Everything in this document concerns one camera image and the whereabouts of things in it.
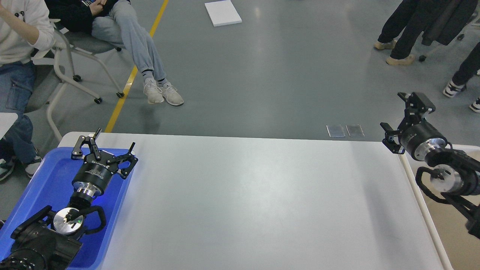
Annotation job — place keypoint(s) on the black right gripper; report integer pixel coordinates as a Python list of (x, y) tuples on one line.
[(420, 137)]

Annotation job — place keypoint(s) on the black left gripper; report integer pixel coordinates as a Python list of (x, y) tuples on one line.
[(95, 172)]

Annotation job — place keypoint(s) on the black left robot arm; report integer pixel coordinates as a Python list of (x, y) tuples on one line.
[(66, 215)]

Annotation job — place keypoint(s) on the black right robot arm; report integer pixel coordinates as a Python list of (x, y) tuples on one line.
[(451, 174)]

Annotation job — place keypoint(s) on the right floor socket plate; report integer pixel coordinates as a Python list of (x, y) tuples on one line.
[(355, 130)]

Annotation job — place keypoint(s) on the floor socket plate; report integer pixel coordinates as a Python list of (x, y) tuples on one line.
[(355, 130), (335, 130)]

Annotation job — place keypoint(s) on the blue plastic tray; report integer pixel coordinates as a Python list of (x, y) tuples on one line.
[(51, 185)]

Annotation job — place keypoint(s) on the left floor socket plate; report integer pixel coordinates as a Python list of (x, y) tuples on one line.
[(335, 130)]

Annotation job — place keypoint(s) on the grey office chair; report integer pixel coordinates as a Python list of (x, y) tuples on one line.
[(51, 82)]

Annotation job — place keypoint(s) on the standing person tan boots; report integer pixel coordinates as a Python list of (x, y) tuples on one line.
[(403, 27)]

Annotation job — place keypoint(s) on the white side table corner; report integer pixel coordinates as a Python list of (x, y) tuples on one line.
[(7, 119)]

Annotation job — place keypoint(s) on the chair with dark jacket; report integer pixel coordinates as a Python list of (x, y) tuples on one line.
[(450, 26)]

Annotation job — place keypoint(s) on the seated person in jeans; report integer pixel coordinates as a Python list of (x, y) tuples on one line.
[(116, 22)]

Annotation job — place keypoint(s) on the seated person white sweater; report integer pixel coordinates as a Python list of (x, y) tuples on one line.
[(25, 27)]

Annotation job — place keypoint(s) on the white flat box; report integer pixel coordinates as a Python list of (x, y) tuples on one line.
[(222, 13)]

